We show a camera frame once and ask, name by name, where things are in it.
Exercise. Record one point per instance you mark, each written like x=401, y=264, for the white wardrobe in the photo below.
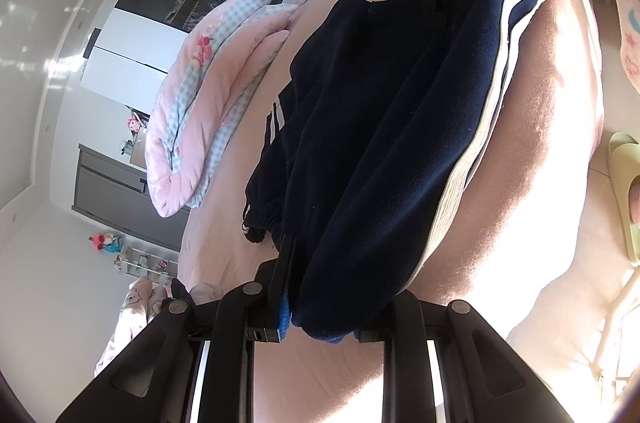
x=130, y=58

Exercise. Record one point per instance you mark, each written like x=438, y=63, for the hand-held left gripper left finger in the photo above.
x=284, y=318

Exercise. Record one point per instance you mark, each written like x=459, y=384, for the red blue toy figure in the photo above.
x=105, y=243

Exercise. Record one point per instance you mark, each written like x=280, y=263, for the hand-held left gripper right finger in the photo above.
x=405, y=318

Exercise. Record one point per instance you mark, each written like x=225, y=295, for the navy shorts with white stripes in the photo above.
x=375, y=153

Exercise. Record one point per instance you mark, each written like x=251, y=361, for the small white shelf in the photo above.
x=145, y=260

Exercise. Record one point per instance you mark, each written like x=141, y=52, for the folded pink checked quilt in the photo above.
x=200, y=103

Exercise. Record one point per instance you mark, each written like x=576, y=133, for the navy garment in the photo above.
x=180, y=290

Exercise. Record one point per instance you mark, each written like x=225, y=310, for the pink bed sheet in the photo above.
x=525, y=153

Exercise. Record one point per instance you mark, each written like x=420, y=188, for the pink bear print pajama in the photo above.
x=135, y=318

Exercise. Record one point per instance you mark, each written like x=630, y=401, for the person's pajama leg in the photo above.
x=632, y=38

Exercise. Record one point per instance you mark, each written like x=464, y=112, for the pink doll figure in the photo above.
x=133, y=124

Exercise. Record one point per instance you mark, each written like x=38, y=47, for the grey dresser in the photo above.
x=110, y=193

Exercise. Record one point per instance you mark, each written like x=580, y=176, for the green slipper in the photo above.
x=622, y=193

